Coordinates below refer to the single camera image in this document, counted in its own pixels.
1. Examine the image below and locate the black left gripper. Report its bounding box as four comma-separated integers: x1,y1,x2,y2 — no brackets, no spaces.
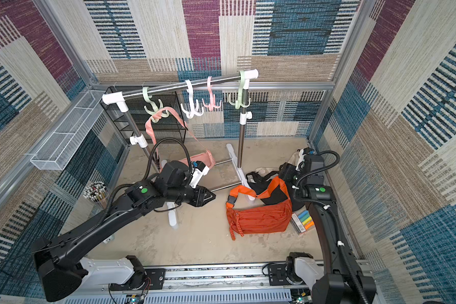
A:
168,184,220,208

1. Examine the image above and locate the cream white sling bag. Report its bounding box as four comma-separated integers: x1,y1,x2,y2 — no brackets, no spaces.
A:
255,149,300,177

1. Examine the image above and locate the black sling bag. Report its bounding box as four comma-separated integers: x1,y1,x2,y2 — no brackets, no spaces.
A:
245,171,288,205

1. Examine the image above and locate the pink sling bag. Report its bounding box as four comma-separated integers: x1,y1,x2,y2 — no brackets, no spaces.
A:
145,106,215,169

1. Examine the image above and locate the orange sling bag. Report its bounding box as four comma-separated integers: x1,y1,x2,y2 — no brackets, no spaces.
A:
226,177,293,241

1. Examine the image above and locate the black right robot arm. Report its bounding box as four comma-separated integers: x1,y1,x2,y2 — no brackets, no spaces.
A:
279,148,377,303

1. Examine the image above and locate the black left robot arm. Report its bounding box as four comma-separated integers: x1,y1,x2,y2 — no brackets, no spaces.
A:
31,151,216,302

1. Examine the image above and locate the pale green right hook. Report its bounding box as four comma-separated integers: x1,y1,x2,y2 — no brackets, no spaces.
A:
229,71,251,110

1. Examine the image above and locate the pale green hook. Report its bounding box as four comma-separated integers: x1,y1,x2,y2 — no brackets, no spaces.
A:
229,71,251,110
142,87,170,123

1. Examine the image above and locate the white plastic hook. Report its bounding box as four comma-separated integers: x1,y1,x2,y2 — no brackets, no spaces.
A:
181,80,205,119

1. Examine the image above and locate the pink plastic hook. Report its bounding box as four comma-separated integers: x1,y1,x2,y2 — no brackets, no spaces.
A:
201,76,222,111

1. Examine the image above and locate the pale green left hook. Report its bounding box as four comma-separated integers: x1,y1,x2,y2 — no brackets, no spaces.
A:
142,87,170,123

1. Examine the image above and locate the pack of coloured highlighters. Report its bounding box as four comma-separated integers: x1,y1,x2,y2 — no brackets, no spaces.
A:
291,210,315,234

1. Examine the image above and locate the black mesh shelf rack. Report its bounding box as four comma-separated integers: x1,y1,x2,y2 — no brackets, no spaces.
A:
100,92,186,144

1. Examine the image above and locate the cup of pens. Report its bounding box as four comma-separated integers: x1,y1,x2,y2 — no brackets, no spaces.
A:
82,181,108,209

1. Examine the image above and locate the white and chrome garment rack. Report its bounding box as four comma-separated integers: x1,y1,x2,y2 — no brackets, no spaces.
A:
101,69,260,228

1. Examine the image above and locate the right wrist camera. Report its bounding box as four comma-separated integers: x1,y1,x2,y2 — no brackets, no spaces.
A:
296,148,314,171

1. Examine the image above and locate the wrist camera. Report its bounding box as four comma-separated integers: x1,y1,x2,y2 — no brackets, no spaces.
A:
296,148,314,171
189,160,210,189

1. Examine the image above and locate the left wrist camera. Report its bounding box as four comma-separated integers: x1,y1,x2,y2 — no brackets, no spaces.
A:
189,160,210,189

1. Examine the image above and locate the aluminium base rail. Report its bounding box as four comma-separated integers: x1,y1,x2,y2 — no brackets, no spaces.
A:
37,252,377,303

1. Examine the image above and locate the white wire mesh basket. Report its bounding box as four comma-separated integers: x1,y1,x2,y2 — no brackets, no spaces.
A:
30,91,103,171

